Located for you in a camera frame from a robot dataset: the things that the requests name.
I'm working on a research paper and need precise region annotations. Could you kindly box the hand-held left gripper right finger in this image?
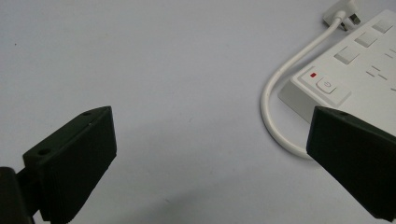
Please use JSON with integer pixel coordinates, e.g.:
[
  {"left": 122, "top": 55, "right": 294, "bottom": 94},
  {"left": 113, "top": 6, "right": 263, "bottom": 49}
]
[{"left": 305, "top": 105, "right": 396, "bottom": 223}]

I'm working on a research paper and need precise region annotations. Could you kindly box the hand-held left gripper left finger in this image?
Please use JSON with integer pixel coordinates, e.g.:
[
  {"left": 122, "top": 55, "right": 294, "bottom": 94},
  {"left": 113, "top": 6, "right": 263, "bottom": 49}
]
[{"left": 21, "top": 105, "right": 119, "bottom": 224}]

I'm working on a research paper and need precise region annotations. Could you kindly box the white power strip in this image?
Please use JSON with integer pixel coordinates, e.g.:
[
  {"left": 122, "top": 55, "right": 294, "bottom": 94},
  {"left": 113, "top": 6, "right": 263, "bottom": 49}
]
[{"left": 277, "top": 8, "right": 396, "bottom": 138}]

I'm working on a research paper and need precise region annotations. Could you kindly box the white power plug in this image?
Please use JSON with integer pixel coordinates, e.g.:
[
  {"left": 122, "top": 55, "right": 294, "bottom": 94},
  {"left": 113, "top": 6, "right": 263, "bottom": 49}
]
[{"left": 322, "top": 0, "right": 362, "bottom": 32}]

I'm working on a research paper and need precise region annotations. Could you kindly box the white power strip cable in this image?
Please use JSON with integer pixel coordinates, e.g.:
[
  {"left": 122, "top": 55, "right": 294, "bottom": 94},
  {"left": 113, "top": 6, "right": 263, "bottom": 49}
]
[{"left": 260, "top": 10, "right": 347, "bottom": 161}]

